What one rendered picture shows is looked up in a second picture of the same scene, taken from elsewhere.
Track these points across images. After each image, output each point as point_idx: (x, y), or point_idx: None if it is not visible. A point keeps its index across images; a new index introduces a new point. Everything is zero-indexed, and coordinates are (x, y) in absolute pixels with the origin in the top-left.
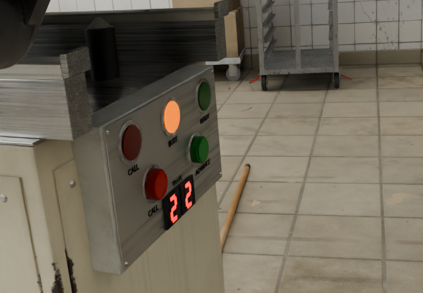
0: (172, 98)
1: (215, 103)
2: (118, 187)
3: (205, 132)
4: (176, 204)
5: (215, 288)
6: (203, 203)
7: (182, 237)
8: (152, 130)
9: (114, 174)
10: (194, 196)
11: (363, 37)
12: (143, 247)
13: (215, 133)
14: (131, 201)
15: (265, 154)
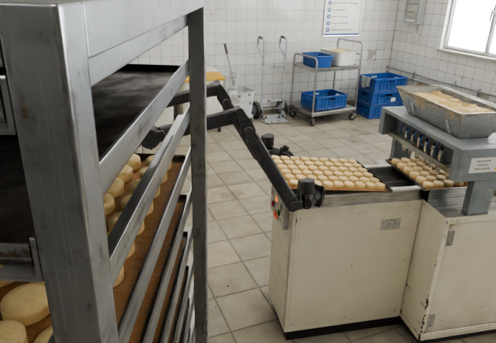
0: (277, 196)
1: (283, 212)
2: (271, 195)
3: (280, 213)
4: (274, 213)
5: (286, 259)
6: (287, 235)
7: (283, 231)
8: (274, 195)
9: (271, 192)
10: (277, 219)
11: None
12: (271, 209)
13: (282, 218)
14: (271, 200)
15: None
